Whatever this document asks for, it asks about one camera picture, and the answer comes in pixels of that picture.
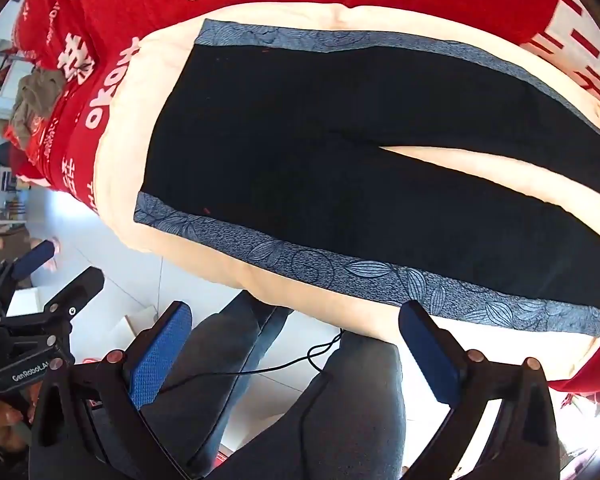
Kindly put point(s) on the person's left leg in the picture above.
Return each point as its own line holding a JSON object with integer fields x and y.
{"x": 220, "y": 355}

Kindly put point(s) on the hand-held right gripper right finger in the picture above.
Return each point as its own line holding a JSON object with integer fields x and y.
{"x": 430, "y": 355}

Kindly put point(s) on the person's left hand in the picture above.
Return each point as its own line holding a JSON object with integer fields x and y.
{"x": 0, "y": 427}

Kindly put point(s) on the brown crumpled cloth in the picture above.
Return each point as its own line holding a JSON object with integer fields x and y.
{"x": 35, "y": 97}

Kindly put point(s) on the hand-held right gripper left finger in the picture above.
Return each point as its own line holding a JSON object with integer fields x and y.
{"x": 152, "y": 362}

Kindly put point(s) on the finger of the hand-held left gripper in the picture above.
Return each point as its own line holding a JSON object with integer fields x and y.
{"x": 77, "y": 292}
{"x": 32, "y": 259}

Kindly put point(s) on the black pants with patterned stripes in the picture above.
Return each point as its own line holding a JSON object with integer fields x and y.
{"x": 305, "y": 160}

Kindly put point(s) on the cream blanket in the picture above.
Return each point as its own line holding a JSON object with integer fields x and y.
{"x": 125, "y": 170}

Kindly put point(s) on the person's legs in jeans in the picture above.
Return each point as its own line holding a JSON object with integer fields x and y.
{"x": 340, "y": 410}

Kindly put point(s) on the cluttered shelf unit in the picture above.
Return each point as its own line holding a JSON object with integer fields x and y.
{"x": 7, "y": 190}

